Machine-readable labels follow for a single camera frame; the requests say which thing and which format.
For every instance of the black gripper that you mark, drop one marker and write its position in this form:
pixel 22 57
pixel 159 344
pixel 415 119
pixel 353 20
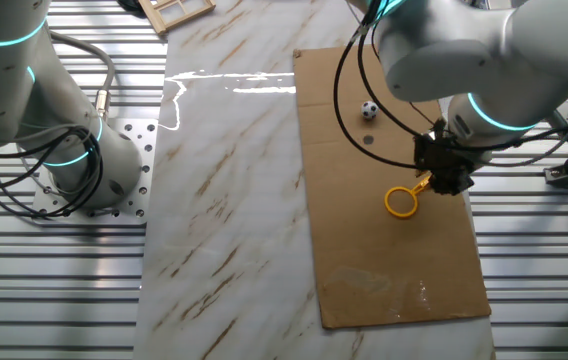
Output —
pixel 441 155

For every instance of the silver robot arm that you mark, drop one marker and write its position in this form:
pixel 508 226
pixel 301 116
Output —
pixel 464 50

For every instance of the small soccer ball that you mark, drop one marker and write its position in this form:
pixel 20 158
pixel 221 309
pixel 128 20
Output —
pixel 370 110

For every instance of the small dark round disc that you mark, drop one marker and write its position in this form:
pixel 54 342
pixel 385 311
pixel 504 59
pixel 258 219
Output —
pixel 368 139

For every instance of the brown cardboard sheet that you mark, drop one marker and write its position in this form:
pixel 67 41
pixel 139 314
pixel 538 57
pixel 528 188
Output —
pixel 389 260

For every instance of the white marble board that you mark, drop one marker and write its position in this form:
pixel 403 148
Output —
pixel 224 200

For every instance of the wooden miniature window frame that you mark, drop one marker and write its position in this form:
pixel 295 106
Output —
pixel 189 16

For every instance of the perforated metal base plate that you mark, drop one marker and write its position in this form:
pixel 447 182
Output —
pixel 139 200

